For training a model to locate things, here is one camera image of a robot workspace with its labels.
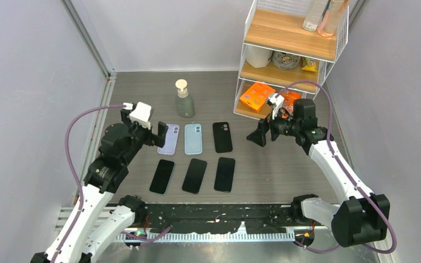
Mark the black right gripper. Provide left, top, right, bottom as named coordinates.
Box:
left=247, top=105, right=301, bottom=147

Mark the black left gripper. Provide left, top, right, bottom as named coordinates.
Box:
left=121, top=108, right=167, bottom=164

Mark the bare black phone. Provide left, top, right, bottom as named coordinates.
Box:
left=149, top=159, right=175, bottom=195
left=182, top=158, right=207, bottom=194
left=214, top=157, right=236, bottom=193

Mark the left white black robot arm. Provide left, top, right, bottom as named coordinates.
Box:
left=31, top=102, right=168, bottom=262

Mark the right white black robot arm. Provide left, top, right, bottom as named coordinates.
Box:
left=247, top=94, right=390, bottom=247

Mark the orange yellow sponge box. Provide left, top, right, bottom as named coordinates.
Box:
left=239, top=83, right=275, bottom=112

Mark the green soap pump bottle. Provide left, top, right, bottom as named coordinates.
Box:
left=175, top=79, right=195, bottom=118

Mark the orange razor box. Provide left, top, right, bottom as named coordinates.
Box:
left=281, top=90, right=303, bottom=116

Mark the white cup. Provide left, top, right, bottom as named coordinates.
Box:
left=246, top=45, right=273, bottom=68

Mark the printed ceramic mug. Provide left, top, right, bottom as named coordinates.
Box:
left=271, top=51, right=301, bottom=70

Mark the yellow snack packet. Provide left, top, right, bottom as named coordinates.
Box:
left=301, top=57, right=318, bottom=72

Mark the clear glass bottle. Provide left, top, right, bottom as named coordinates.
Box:
left=302, top=0, right=329, bottom=32

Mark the pink tinted glass bottle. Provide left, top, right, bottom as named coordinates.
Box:
left=317, top=0, right=350, bottom=37

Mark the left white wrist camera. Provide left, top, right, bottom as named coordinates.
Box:
left=122, top=102, right=153, bottom=130

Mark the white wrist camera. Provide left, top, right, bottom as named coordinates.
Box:
left=266, top=93, right=285, bottom=119
left=122, top=102, right=153, bottom=130

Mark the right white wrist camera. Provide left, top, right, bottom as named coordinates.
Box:
left=266, top=93, right=285, bottom=119

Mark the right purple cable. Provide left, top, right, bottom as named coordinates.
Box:
left=279, top=80, right=398, bottom=255

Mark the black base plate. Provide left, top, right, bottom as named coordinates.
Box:
left=133, top=204, right=312, bottom=235

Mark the aluminium frame rail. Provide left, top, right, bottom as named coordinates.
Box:
left=60, top=0, right=117, bottom=79

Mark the white wire wooden shelf rack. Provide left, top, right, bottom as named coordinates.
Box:
left=233, top=1, right=349, bottom=119

